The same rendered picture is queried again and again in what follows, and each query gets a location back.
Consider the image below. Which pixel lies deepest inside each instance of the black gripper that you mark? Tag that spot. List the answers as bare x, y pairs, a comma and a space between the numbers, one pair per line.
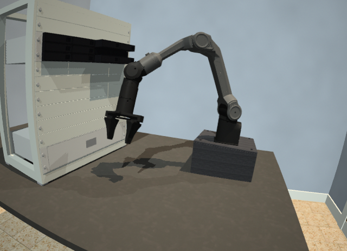
124, 108

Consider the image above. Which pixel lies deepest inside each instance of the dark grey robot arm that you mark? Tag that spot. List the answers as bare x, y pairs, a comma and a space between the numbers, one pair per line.
228, 128

